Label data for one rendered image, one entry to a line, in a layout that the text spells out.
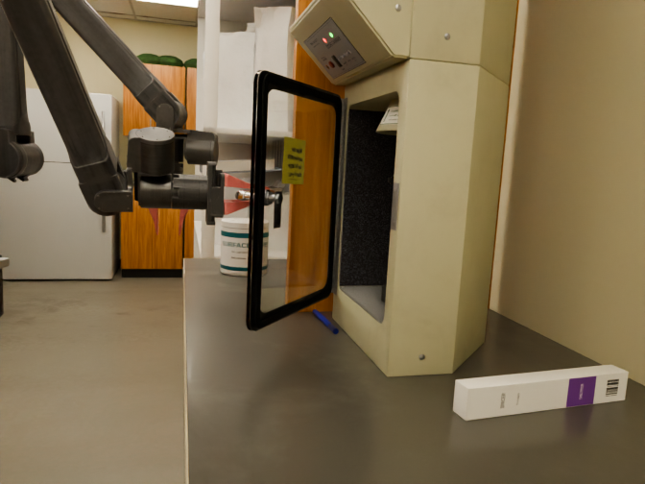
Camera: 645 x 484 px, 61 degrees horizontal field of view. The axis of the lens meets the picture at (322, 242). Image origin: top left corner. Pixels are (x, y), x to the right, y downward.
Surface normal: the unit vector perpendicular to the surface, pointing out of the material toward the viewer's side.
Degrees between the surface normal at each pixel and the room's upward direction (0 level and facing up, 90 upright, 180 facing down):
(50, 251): 90
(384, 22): 90
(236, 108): 93
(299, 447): 0
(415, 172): 90
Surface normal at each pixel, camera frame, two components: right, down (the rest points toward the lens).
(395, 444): 0.05, -0.99
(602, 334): -0.97, -0.01
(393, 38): 0.25, 0.15
